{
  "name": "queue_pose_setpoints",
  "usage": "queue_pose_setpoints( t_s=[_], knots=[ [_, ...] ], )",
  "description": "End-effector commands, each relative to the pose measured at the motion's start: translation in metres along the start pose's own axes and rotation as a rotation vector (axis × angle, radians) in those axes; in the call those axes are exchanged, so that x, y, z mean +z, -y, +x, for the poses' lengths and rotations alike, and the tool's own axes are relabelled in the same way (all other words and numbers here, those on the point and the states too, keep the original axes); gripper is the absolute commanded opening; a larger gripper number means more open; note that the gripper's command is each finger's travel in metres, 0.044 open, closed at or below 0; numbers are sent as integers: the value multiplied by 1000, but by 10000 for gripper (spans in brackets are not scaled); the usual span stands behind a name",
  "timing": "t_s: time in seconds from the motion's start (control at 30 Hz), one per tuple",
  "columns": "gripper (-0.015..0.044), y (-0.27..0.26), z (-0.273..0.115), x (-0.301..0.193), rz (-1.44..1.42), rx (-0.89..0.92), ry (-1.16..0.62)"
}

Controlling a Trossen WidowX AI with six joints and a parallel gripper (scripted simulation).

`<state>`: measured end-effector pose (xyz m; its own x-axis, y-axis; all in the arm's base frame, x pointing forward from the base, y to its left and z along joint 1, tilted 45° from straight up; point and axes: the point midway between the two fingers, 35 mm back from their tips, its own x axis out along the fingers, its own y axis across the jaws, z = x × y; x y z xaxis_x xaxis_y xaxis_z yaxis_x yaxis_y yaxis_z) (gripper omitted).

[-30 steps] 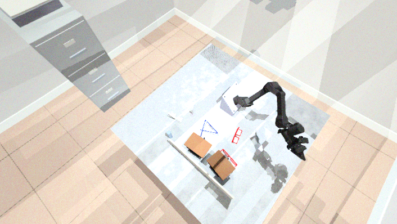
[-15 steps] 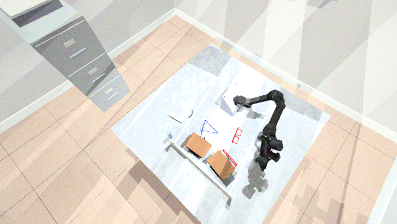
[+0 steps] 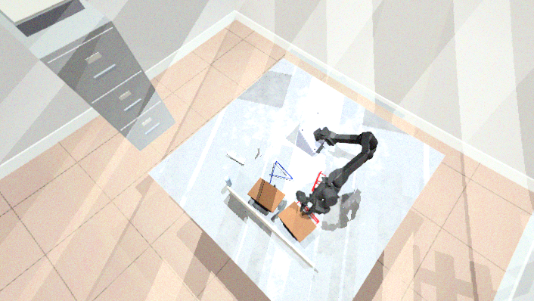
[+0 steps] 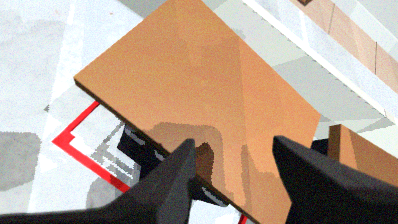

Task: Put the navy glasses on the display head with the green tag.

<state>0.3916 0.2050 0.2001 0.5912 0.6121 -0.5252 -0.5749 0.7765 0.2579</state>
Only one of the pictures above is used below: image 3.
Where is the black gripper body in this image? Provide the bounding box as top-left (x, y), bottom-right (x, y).
top-left (295, 188), bottom-right (330, 212)

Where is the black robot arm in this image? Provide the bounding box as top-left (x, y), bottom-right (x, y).
top-left (311, 127), bottom-right (378, 215)

